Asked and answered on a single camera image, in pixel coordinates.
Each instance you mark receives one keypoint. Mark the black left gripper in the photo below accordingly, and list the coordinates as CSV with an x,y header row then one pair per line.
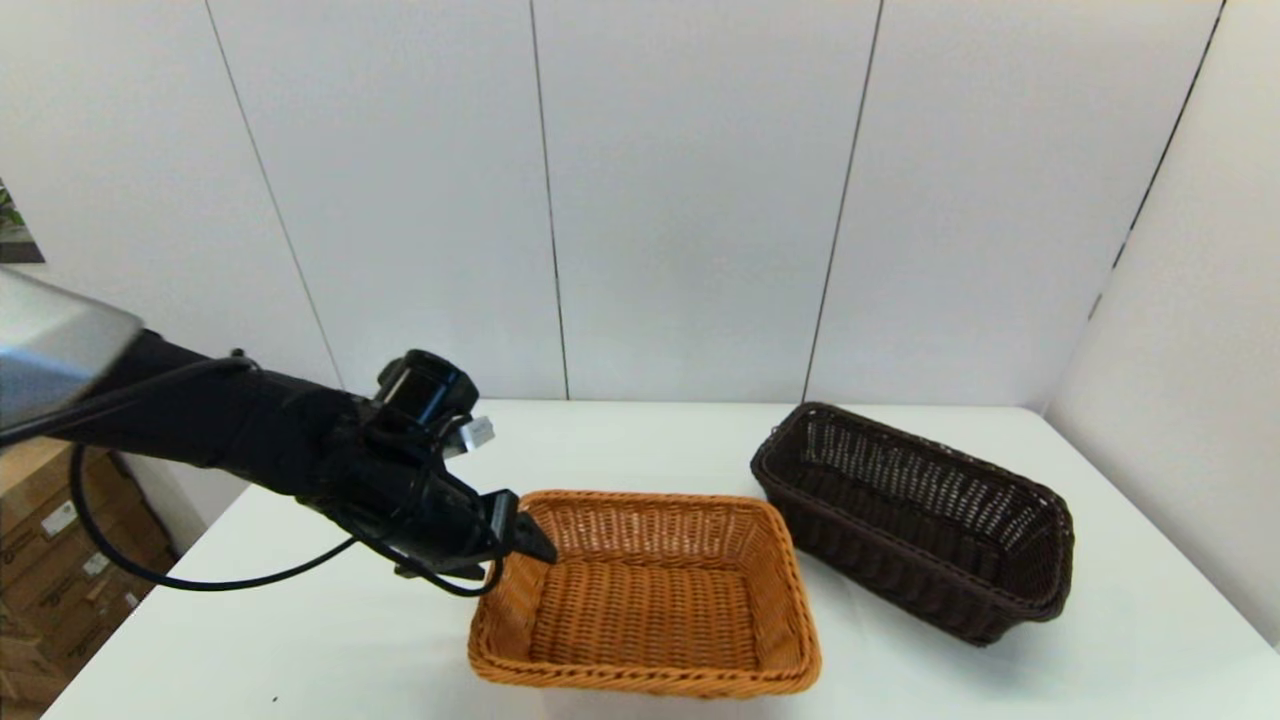
x,y
430,515

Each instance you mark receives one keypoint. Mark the orange wicker basket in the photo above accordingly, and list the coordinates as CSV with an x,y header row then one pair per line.
x,y
650,610

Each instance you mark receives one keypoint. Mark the dark brown wicker basket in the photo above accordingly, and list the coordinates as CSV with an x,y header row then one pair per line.
x,y
900,572

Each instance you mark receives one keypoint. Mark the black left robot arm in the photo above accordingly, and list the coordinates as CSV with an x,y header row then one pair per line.
x,y
220,425

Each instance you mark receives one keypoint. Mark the brown cardboard box white label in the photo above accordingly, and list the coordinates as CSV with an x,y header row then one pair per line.
x,y
125,635
112,548
35,500

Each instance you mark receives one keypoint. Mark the plain brown cardboard box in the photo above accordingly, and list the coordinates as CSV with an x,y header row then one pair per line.
x,y
25,692
18,640

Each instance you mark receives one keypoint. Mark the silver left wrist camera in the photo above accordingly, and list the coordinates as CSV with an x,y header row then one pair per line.
x,y
477,433

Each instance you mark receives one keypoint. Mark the wall picture with green plant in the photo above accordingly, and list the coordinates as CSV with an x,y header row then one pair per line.
x,y
16,235

